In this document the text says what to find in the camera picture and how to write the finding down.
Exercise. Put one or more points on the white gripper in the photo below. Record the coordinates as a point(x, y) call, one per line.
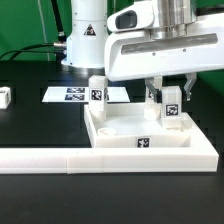
point(161, 38)

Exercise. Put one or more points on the white square tabletop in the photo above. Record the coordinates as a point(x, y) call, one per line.
point(126, 127)

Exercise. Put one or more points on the white L-shaped obstacle fence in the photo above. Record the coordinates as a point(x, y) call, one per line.
point(199, 156)

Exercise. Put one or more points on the white sheet with AprilTags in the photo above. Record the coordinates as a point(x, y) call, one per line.
point(81, 94)

